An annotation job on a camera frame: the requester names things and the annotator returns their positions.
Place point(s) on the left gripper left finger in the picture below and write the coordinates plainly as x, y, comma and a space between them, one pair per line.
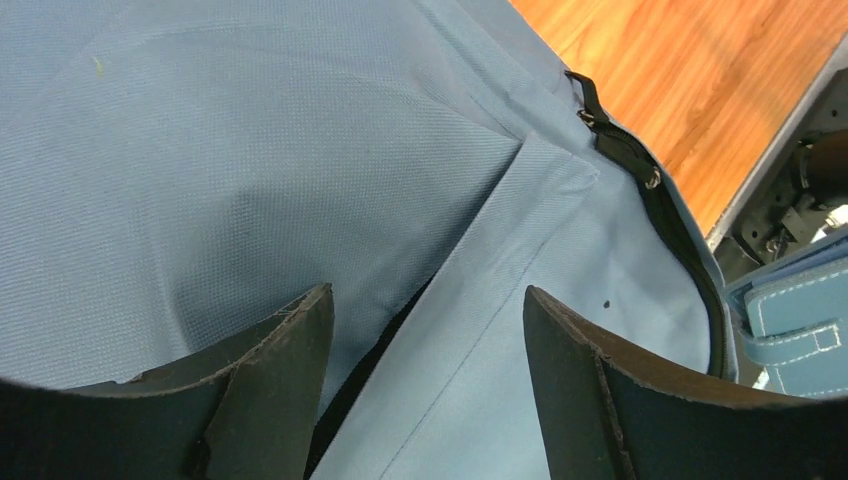
243, 408

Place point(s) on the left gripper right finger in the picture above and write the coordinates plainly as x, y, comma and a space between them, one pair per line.
610, 409

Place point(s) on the small teal wallet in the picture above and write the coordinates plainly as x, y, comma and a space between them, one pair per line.
792, 319

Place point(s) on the blue-grey fabric backpack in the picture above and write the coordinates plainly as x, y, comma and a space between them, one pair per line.
175, 172

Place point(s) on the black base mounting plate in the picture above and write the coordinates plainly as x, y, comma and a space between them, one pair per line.
799, 180

